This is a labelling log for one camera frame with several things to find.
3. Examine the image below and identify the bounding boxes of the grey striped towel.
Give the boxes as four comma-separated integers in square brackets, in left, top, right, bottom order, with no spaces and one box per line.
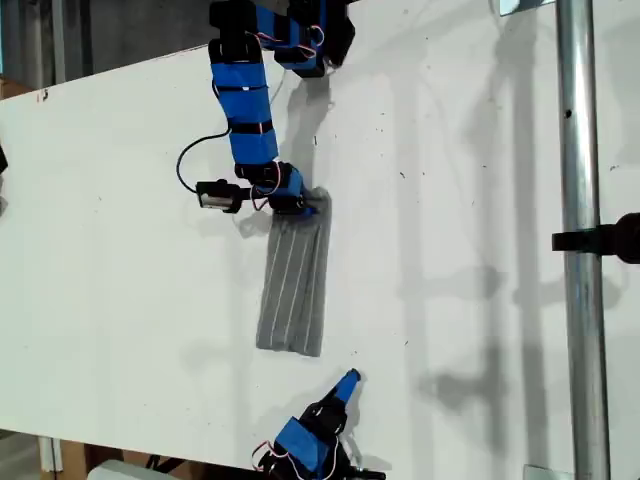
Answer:
[254,186,334,359]

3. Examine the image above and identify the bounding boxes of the white box under table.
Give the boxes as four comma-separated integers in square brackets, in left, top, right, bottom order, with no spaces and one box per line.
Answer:
[88,458,177,480]

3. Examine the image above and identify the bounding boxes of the white table leg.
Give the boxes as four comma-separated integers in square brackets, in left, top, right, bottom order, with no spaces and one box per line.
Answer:
[38,435,64,474]

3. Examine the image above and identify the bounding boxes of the dark object at table edge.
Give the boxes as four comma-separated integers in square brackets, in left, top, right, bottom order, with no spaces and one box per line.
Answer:
[0,143,10,217]

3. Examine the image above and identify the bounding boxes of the black clamp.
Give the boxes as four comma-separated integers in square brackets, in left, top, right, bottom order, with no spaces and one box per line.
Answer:
[551,212,640,264]

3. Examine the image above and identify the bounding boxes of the black camera cable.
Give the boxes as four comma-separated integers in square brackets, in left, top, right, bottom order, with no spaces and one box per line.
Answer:
[175,130,232,194]

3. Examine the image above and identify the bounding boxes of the steel post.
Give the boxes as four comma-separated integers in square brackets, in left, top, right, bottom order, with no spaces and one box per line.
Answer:
[554,0,613,480]

